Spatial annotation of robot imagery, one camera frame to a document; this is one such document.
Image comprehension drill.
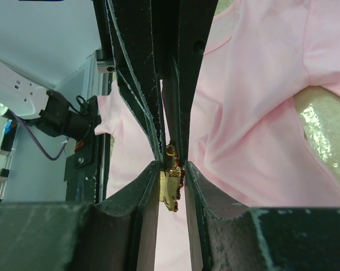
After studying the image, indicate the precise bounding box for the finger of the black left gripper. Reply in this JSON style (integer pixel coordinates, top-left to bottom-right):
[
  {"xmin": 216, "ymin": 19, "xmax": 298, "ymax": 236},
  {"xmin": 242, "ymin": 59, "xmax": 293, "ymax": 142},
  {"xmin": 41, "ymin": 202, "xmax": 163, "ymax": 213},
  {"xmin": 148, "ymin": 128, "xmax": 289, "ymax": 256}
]
[
  {"xmin": 162, "ymin": 0, "xmax": 217, "ymax": 165},
  {"xmin": 107, "ymin": 1, "xmax": 165, "ymax": 166}
]

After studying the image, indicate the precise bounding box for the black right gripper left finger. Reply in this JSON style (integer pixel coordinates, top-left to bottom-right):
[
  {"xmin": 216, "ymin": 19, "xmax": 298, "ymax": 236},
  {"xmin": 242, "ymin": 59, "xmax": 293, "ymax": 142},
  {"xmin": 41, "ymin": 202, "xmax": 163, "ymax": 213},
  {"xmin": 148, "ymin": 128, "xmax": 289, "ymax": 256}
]
[{"xmin": 0, "ymin": 161, "xmax": 160, "ymax": 270}]

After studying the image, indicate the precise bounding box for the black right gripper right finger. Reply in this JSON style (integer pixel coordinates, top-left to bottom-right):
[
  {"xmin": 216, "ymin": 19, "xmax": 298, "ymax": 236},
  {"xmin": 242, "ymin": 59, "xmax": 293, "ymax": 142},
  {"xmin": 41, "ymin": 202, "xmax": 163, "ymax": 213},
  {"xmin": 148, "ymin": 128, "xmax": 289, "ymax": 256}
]
[{"xmin": 185, "ymin": 161, "xmax": 340, "ymax": 270}]

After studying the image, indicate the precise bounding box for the gold leaf brooch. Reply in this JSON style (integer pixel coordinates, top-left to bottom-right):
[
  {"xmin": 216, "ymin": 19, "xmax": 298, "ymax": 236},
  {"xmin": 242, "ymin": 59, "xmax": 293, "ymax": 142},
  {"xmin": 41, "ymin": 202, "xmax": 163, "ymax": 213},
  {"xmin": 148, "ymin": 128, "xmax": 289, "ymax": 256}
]
[{"xmin": 159, "ymin": 141, "xmax": 185, "ymax": 212}]

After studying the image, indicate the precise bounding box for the pink garment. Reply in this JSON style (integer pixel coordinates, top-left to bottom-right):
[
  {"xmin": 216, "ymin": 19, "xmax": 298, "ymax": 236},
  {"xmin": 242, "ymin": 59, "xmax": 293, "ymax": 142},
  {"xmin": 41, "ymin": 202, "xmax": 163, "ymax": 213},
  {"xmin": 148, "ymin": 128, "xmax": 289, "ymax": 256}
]
[{"xmin": 95, "ymin": 1, "xmax": 340, "ymax": 270}]

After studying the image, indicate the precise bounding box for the aluminium rail frame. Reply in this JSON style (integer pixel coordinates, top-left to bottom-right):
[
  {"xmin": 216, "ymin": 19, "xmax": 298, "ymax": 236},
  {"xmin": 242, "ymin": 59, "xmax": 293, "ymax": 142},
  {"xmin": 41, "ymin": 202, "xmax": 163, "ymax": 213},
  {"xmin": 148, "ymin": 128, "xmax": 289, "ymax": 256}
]
[{"xmin": 0, "ymin": 52, "xmax": 114, "ymax": 203}]

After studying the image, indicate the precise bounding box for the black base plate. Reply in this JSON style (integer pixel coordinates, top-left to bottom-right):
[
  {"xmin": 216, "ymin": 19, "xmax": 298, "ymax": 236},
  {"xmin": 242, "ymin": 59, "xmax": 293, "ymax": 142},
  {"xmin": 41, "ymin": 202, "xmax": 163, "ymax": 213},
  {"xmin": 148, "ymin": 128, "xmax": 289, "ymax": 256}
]
[{"xmin": 64, "ymin": 96, "xmax": 111, "ymax": 204}]

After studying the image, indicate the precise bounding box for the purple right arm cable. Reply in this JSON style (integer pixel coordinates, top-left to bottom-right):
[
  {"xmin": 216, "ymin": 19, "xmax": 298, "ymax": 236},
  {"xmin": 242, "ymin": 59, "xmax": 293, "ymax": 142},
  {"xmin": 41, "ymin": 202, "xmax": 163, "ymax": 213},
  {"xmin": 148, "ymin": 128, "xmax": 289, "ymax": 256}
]
[{"xmin": 10, "ymin": 110, "xmax": 68, "ymax": 161}]

